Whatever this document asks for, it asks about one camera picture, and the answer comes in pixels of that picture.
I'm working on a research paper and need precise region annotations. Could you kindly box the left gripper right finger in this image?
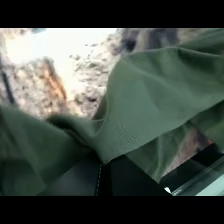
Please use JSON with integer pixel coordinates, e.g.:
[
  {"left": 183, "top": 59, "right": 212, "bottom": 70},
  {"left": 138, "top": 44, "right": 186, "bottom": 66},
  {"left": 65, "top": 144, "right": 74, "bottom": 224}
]
[{"left": 99, "top": 154, "right": 172, "bottom": 197}]

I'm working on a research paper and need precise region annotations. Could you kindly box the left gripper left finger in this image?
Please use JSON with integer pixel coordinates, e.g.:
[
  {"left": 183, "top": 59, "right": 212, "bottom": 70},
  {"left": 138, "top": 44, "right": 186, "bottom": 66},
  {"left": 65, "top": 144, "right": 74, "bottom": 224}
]
[{"left": 39, "top": 153, "right": 103, "bottom": 197}]

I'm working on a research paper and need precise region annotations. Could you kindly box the green shirt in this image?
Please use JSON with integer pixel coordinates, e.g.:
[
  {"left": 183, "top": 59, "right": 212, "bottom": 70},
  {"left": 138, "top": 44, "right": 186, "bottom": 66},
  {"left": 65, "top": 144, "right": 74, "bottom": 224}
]
[{"left": 0, "top": 28, "right": 224, "bottom": 197}]

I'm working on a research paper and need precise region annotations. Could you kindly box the silver frame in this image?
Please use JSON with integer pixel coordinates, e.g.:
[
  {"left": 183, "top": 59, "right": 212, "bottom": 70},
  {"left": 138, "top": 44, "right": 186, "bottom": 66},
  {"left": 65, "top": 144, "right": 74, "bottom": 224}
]
[{"left": 171, "top": 164, "right": 224, "bottom": 197}]

